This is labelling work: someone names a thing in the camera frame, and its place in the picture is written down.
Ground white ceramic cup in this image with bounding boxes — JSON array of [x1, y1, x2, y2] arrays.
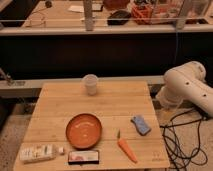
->
[[83, 74, 98, 95]]

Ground white plastic bottle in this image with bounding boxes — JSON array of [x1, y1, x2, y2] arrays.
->
[[19, 144, 65, 163]]

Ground black object on bench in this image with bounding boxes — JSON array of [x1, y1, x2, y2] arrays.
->
[[107, 10, 131, 26]]

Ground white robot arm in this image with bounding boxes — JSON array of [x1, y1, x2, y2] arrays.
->
[[156, 61, 213, 118]]

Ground orange carrot-shaped pepper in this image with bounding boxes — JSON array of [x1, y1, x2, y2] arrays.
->
[[117, 131, 138, 163]]

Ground metal frame post left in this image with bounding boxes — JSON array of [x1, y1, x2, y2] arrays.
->
[[83, 0, 93, 31]]

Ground orange plate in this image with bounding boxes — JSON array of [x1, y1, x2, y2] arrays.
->
[[65, 113, 102, 150]]

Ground metal frame post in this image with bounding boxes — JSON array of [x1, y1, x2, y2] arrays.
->
[[83, 0, 93, 31], [175, 0, 192, 30]]

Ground orange crate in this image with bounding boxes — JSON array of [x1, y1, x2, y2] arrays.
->
[[131, 5, 153, 25]]

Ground black floor cables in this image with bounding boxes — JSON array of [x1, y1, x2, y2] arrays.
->
[[159, 108, 209, 171]]

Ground white paper sheet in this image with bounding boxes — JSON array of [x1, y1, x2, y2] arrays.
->
[[68, 5, 84, 13]]

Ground black rectangular box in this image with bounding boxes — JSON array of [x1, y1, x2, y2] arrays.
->
[[68, 150, 99, 165]]

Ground metal frame post right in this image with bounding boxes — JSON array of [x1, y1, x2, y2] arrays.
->
[[175, 0, 192, 30]]

